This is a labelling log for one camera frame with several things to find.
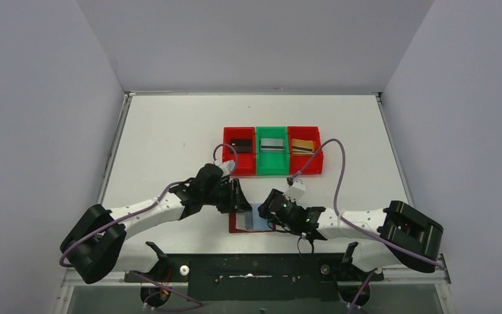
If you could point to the right red bin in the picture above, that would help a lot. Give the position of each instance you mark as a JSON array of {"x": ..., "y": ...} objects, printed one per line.
[{"x": 311, "y": 133}]

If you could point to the red bin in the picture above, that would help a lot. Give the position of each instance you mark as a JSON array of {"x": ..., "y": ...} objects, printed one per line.
[
  {"x": 246, "y": 165},
  {"x": 311, "y": 133}
]

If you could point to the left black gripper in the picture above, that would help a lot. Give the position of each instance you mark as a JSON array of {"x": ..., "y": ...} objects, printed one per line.
[{"x": 237, "y": 197}]

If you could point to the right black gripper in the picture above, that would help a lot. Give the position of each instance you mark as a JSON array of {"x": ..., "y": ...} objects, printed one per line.
[{"x": 268, "y": 214}]

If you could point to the green middle bin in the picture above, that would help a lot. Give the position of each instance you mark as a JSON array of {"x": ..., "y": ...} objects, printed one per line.
[{"x": 272, "y": 162}]

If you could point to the left red bin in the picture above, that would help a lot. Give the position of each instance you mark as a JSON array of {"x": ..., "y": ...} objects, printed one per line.
[{"x": 246, "y": 165}]

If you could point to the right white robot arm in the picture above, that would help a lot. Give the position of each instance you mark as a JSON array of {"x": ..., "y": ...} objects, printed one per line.
[{"x": 396, "y": 234}]

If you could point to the red leather card holder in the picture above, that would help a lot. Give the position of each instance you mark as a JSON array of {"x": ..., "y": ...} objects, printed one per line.
[{"x": 249, "y": 222}]

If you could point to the gold credit card in bin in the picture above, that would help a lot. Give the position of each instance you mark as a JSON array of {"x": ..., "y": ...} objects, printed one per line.
[{"x": 302, "y": 151}]

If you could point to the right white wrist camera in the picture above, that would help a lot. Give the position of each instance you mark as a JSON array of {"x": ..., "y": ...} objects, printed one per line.
[{"x": 295, "y": 191}]

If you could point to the silver credit card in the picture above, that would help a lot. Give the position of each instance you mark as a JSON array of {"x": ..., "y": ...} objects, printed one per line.
[{"x": 271, "y": 145}]

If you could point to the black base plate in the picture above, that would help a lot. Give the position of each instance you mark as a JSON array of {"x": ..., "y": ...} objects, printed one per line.
[{"x": 326, "y": 277}]

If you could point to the gold VIP card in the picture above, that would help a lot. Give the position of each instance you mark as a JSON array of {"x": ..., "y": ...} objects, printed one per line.
[{"x": 301, "y": 144}]

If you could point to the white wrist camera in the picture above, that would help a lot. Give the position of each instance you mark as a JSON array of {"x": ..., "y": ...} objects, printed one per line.
[
  {"x": 295, "y": 191},
  {"x": 227, "y": 167}
]

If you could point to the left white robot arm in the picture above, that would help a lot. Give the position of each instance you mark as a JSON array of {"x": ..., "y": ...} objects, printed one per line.
[{"x": 99, "y": 242}]

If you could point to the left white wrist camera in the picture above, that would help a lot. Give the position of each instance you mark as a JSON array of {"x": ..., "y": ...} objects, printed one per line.
[{"x": 227, "y": 167}]

